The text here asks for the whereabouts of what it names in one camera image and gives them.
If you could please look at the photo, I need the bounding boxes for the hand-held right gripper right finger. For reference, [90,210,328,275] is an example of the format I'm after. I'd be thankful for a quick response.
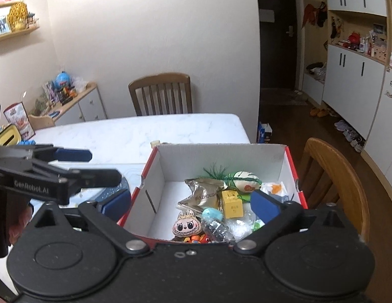
[233,189,357,255]

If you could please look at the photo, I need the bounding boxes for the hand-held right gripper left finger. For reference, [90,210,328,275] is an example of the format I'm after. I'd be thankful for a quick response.
[25,189,150,256]

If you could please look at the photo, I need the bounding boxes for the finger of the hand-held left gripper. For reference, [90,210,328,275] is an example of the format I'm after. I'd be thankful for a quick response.
[16,143,93,165]
[58,168,123,193]

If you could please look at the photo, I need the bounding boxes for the white bag with orange pieces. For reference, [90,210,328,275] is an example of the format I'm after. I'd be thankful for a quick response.
[262,181,293,201]

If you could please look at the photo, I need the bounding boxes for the small yellow box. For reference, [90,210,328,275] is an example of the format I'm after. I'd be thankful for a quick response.
[221,189,244,219]

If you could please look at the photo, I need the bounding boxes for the clear bag of white beads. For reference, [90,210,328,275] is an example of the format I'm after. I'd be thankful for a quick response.
[229,216,256,242]

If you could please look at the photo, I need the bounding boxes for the cream green plush ball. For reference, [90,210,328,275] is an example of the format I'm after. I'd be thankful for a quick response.
[231,171,263,194]

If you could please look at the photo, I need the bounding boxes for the turquoise toy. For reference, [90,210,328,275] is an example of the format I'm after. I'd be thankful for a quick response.
[201,208,224,223]

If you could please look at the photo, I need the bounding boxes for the clear crinkled plastic wrapper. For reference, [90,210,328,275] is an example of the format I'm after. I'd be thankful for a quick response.
[202,219,234,243]

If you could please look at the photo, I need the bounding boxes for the green string bundle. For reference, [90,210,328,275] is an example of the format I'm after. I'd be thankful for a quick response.
[202,162,263,203]

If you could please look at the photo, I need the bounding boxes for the silver foil packet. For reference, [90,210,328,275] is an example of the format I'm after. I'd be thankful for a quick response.
[176,178,223,212]

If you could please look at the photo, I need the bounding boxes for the red white cardboard box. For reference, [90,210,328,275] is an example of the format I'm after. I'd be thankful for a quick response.
[117,143,309,243]

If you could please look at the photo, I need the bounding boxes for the plush monster keychain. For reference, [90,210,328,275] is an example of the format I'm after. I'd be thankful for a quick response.
[171,210,203,237]

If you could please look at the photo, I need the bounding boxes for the small orange toy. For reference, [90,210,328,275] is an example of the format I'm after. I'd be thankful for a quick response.
[183,234,212,244]

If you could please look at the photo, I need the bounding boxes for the person's left hand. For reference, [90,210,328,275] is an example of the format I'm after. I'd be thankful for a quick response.
[8,200,37,247]

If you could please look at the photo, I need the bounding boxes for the small wooden crate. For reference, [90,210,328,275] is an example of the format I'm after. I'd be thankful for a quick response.
[28,114,56,130]

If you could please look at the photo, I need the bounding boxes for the white wooden sideboard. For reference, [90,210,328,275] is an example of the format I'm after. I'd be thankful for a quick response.
[52,82,107,123]

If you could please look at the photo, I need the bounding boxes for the yellow tissue box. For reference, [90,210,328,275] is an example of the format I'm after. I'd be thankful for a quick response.
[0,124,22,147]

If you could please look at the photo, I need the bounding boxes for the group of small toy figures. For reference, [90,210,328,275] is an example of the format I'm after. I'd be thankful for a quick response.
[41,80,78,106]

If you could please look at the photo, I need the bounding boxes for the blue snack box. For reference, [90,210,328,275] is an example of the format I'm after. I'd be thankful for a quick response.
[257,121,274,143]

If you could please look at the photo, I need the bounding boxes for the clear plastic bag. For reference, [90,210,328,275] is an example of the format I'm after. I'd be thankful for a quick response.
[70,75,88,90]

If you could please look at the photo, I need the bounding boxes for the blue globe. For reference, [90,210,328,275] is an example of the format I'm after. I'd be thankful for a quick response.
[55,71,72,89]

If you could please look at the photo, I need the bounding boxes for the light wooden chair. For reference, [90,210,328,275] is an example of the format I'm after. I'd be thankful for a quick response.
[298,137,370,243]

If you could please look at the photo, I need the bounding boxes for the white sneakers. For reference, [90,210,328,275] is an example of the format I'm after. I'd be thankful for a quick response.
[343,128,367,153]

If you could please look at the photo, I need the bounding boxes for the dark wooden chair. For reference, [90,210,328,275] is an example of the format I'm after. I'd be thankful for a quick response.
[128,72,193,116]

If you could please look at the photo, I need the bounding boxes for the gold ornament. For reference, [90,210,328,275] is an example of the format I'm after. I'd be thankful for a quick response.
[8,2,28,32]

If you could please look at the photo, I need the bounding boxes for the dark door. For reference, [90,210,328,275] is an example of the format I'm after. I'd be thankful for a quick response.
[258,0,297,89]

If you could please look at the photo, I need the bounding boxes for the tall white cabinet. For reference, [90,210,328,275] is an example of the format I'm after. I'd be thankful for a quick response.
[292,0,392,190]

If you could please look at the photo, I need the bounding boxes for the group of small shelf items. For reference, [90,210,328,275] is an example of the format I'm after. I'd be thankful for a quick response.
[336,22,389,64]

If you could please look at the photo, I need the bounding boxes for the red hanging decoration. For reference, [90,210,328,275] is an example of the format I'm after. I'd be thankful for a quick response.
[303,2,327,27]

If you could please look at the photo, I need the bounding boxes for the wooden wall shelf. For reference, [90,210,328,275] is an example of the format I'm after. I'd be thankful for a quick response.
[0,25,40,45]

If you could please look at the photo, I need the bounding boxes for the small photo frame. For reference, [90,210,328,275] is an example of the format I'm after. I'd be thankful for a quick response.
[0,14,11,37]

